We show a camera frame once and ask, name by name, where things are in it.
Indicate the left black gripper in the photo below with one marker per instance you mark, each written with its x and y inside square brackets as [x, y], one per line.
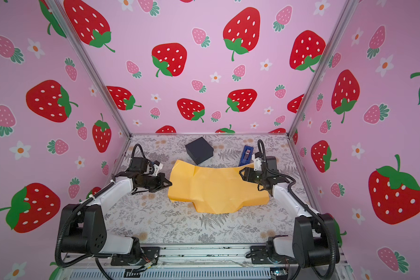
[161, 178]

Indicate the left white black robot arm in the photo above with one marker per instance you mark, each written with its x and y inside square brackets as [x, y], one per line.
[82, 230]

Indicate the left aluminium corner post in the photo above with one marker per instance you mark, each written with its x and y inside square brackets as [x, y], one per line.
[77, 45]

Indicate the right aluminium corner post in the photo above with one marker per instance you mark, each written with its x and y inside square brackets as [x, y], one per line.
[337, 33]

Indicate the aluminium front frame rail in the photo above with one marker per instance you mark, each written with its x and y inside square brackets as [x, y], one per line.
[192, 262]

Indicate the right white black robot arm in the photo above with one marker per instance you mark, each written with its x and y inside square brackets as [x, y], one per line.
[314, 241]

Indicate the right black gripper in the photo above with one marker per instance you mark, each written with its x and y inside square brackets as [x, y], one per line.
[248, 174]

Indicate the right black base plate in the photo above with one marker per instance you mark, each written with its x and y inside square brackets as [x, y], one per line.
[262, 254]

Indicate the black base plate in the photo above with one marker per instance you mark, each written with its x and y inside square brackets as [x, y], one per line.
[262, 254]
[137, 257]

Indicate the orange yellow wrapping paper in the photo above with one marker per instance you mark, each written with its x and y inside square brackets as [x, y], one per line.
[213, 190]

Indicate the aluminium corner post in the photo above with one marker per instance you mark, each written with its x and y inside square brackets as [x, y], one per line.
[337, 33]
[77, 45]

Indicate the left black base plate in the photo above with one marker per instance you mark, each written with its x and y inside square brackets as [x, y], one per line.
[137, 257]

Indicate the dark navy gift box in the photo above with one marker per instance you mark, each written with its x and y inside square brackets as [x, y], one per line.
[199, 150]

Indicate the blue tape dispenser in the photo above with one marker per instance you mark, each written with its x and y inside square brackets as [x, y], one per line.
[246, 155]

